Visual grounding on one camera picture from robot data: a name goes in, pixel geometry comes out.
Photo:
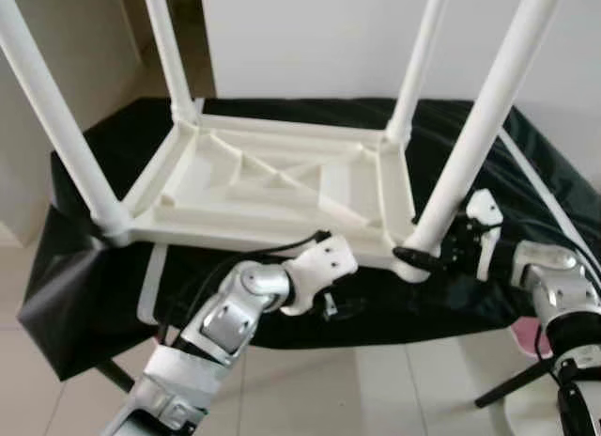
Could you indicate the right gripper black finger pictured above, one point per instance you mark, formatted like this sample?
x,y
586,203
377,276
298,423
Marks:
x,y
416,257

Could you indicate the white plastic children table top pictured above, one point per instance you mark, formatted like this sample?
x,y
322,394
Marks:
x,y
235,225

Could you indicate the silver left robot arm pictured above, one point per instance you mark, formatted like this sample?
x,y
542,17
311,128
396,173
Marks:
x,y
225,314

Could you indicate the pink plastic object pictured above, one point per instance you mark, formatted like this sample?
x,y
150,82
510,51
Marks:
x,y
524,340

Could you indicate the black metal table leg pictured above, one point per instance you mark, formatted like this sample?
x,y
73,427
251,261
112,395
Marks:
x,y
115,377
516,384

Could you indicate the black plastic table cover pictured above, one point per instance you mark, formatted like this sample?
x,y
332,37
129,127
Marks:
x,y
94,295

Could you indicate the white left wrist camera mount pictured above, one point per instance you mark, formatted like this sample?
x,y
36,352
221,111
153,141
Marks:
x,y
324,257

